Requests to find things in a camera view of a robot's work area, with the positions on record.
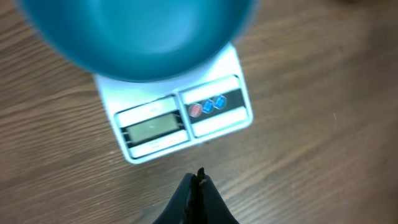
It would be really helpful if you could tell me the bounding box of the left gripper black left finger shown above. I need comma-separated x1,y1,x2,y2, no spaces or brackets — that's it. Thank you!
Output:
153,173,193,224

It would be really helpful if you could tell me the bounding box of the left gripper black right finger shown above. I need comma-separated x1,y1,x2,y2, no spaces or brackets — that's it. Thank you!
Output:
197,167,239,224

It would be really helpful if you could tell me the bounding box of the white digital kitchen scale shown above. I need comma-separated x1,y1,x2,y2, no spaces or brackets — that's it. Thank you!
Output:
93,44,254,164

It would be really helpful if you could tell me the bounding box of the teal blue bowl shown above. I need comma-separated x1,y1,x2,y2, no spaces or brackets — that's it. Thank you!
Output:
19,0,258,82

